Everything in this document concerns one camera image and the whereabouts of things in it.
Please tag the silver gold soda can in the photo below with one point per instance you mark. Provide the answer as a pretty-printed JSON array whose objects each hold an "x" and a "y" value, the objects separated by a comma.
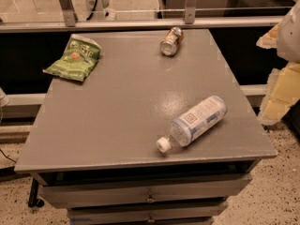
[{"x": 170, "y": 44}]

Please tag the clear blue-label plastic bottle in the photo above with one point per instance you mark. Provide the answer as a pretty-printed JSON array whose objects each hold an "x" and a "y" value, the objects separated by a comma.
[{"x": 191, "y": 124}]

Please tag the aluminium frame rail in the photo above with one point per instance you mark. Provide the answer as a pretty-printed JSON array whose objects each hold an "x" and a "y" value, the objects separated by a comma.
[{"x": 157, "y": 24}]

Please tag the metal drawer knob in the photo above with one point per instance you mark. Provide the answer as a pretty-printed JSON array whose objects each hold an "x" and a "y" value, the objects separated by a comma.
[
  {"x": 150, "y": 199},
  {"x": 150, "y": 220}
]

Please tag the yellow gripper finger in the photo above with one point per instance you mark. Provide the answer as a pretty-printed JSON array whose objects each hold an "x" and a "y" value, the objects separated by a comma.
[{"x": 282, "y": 92}]

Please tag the upper grey drawer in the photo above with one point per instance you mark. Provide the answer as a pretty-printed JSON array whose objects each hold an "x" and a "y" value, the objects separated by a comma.
[{"x": 163, "y": 190}]

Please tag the metal drawer knob upper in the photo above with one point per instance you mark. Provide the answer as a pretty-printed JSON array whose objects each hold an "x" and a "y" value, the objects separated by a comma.
[{"x": 150, "y": 199}]

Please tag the grey drawer cabinet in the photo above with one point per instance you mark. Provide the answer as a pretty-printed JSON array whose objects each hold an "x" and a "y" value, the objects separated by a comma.
[{"x": 105, "y": 129}]

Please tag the metal drawer knob lower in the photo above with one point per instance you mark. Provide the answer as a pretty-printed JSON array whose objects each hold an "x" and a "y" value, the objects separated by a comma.
[{"x": 150, "y": 220}]

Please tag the lower grey drawer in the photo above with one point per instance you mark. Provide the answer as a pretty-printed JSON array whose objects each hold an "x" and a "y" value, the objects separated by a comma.
[{"x": 140, "y": 213}]

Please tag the green jalapeno chip bag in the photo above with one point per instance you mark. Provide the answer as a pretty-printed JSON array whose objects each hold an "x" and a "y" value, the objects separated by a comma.
[{"x": 78, "y": 60}]

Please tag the grey drawer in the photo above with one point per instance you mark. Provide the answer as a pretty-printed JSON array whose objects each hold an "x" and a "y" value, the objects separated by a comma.
[
  {"x": 140, "y": 213},
  {"x": 163, "y": 190}
]

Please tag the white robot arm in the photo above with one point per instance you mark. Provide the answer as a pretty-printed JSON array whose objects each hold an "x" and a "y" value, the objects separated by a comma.
[{"x": 285, "y": 36}]

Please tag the black caster leg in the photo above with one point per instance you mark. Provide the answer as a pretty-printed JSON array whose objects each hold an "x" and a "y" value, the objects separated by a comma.
[{"x": 33, "y": 200}]

